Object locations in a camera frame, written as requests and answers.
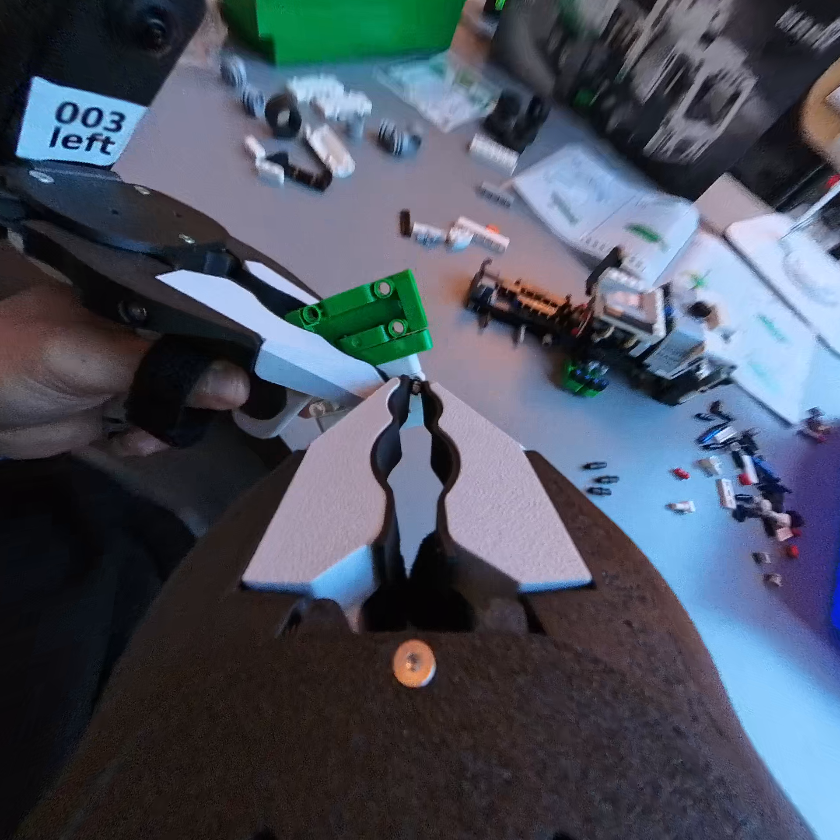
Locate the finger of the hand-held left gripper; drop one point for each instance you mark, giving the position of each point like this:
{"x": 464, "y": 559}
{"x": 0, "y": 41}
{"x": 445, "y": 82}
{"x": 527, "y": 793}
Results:
{"x": 275, "y": 282}
{"x": 295, "y": 361}

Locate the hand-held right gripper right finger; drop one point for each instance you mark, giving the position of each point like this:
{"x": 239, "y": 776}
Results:
{"x": 512, "y": 518}

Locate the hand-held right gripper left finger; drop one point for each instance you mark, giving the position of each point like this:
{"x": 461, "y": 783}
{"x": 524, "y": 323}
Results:
{"x": 321, "y": 518}

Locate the green lego beam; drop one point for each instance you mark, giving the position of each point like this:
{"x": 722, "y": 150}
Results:
{"x": 367, "y": 315}

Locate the white lego beam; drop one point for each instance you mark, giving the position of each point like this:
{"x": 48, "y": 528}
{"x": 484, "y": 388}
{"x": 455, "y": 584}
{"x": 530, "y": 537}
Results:
{"x": 482, "y": 235}

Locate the green lego subassembly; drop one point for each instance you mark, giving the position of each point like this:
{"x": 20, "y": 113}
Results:
{"x": 585, "y": 379}

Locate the scattered white black lego parts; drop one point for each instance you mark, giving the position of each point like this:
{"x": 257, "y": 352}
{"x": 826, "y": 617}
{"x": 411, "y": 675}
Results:
{"x": 328, "y": 131}

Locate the small grey white lego piece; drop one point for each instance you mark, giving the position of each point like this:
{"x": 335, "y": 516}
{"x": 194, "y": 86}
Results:
{"x": 430, "y": 235}

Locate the small white lego connector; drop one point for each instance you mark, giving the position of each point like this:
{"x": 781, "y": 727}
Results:
{"x": 681, "y": 506}

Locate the white lego truck model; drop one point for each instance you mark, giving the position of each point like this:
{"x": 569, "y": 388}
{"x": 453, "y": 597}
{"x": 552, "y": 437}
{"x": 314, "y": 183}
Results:
{"x": 623, "y": 328}

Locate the grey lego beam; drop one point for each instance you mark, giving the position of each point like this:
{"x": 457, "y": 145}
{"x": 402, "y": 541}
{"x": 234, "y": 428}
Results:
{"x": 496, "y": 195}

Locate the pile of small lego pieces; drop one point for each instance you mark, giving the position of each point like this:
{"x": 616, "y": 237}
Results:
{"x": 754, "y": 472}

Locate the white lego plate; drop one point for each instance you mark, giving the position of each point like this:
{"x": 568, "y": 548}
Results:
{"x": 493, "y": 154}

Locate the black lego tire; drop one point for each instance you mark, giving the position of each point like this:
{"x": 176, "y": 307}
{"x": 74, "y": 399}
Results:
{"x": 539, "y": 110}
{"x": 500, "y": 128}
{"x": 515, "y": 108}

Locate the black lego set box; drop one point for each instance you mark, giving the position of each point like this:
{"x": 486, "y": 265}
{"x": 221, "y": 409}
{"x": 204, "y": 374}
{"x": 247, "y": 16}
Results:
{"x": 689, "y": 85}

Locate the person's left hand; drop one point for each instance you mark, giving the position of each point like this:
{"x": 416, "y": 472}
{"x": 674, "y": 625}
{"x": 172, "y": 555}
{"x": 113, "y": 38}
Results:
{"x": 52, "y": 367}

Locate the green white sticker sheet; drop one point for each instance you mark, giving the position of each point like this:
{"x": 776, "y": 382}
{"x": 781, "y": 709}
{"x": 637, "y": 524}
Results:
{"x": 446, "y": 92}

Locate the green plastic bin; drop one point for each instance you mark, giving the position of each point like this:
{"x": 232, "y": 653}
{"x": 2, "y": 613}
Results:
{"x": 341, "y": 26}

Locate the open instruction booklet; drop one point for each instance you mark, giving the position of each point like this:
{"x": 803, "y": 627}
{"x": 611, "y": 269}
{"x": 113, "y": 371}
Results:
{"x": 590, "y": 203}

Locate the white stand base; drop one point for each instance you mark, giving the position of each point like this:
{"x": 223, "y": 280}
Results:
{"x": 787, "y": 256}

